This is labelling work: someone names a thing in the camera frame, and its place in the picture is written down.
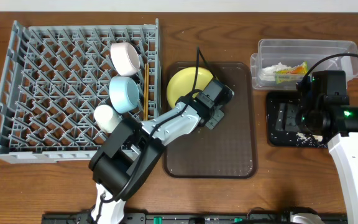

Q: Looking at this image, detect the clear plastic waste bin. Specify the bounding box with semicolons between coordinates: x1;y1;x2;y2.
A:
250;39;358;91

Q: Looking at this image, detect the white plastic cup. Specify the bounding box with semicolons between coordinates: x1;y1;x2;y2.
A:
93;105;122;134

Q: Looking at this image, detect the green orange snack wrapper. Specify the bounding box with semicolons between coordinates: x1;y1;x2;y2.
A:
274;62;308;84

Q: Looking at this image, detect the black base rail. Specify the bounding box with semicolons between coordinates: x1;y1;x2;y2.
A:
41;207;347;224

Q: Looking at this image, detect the left black cable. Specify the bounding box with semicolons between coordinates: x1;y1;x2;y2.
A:
99;46;217;205

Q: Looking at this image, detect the wooden chopstick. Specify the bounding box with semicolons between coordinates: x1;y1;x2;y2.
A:
143;63;147;121
145;63;150;121

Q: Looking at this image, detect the light blue bowl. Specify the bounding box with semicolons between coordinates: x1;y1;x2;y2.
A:
109;76;140;114

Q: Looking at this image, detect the black waste tray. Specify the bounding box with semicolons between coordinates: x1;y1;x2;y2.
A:
266;91;327;148

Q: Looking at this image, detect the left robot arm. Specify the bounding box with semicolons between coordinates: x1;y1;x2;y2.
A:
88;78;234;223

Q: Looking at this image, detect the pink white bowl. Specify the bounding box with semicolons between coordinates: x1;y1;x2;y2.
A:
110;42;140;77

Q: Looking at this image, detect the grey plastic dishwasher rack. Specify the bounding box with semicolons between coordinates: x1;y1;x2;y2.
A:
0;22;162;164

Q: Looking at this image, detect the spilled rice pile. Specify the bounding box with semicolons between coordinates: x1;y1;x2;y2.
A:
267;130;326;147

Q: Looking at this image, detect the dark brown serving tray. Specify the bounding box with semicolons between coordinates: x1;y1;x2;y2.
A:
163;62;257;179

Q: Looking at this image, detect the yellow round plate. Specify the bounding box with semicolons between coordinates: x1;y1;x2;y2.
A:
167;67;213;108

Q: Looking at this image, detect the white paper napkin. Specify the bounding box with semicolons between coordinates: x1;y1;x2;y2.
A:
257;62;291;82

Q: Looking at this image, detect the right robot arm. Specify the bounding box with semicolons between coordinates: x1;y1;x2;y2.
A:
275;70;358;223

